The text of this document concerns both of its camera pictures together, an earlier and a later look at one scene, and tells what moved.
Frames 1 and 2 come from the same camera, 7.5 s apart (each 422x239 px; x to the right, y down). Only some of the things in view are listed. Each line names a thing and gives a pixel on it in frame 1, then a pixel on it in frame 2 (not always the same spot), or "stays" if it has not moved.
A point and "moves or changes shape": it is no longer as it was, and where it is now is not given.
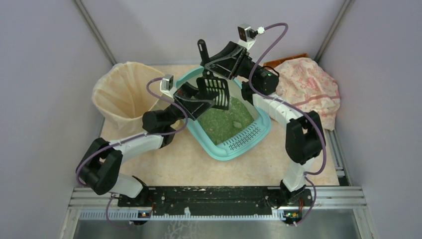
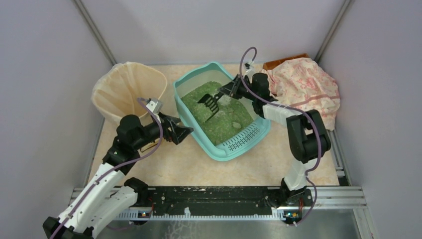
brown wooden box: (274, 63) stays
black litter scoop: (209, 84) moves or changes shape
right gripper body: (227, 59) -> (235, 88)
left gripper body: (186, 100) -> (170, 128)
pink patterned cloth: (304, 84) stays
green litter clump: (237, 124) stays
